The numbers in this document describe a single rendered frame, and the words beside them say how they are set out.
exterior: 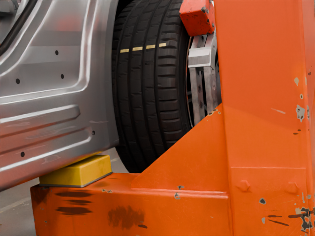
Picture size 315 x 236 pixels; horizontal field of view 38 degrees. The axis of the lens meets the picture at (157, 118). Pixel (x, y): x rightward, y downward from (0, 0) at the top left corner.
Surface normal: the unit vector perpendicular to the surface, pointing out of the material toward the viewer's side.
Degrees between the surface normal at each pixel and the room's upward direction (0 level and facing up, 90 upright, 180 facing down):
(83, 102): 90
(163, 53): 67
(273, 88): 90
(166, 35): 58
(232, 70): 90
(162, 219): 90
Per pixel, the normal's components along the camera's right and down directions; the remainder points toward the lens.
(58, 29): 0.89, -0.04
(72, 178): -0.44, 0.15
